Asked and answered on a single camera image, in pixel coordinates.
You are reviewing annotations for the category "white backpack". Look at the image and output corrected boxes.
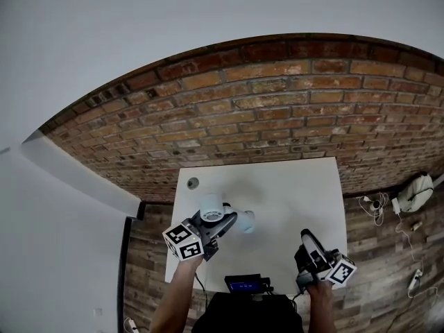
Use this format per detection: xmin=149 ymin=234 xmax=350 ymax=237
xmin=396 ymin=172 xmax=436 ymax=214

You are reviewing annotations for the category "small white device with cables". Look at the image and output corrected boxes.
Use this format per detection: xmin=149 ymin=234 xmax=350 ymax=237
xmin=358 ymin=192 xmax=390 ymax=227

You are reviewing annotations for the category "person's right forearm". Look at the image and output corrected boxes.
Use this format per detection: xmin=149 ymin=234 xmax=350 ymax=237
xmin=306 ymin=280 xmax=336 ymax=333

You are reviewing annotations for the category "person's black shirt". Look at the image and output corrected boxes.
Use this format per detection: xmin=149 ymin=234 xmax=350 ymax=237
xmin=191 ymin=291 xmax=305 ymax=333

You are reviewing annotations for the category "black door frame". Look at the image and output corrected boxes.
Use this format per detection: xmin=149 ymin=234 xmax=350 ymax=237
xmin=117 ymin=200 xmax=146 ymax=333

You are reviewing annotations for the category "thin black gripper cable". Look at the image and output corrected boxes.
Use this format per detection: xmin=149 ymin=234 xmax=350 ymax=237
xmin=194 ymin=271 xmax=210 ymax=305

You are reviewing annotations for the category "long white adapter cable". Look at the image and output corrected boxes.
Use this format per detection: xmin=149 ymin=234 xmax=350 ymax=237
xmin=397 ymin=212 xmax=426 ymax=274

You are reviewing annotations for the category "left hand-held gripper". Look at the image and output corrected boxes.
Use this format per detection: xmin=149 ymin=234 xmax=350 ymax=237
xmin=162 ymin=201 xmax=239 ymax=263

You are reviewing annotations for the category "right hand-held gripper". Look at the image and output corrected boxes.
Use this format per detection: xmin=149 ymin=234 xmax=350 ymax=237
xmin=294 ymin=228 xmax=358 ymax=293

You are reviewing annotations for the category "thin white floor cable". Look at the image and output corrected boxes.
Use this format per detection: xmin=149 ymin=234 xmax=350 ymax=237
xmin=414 ymin=284 xmax=441 ymax=300

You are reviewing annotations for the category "person's left forearm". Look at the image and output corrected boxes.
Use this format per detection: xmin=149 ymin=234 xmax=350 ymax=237
xmin=148 ymin=254 xmax=206 ymax=333

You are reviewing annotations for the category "black chest-mounted screen device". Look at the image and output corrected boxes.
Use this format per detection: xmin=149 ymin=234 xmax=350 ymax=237
xmin=223 ymin=273 xmax=274 ymax=296

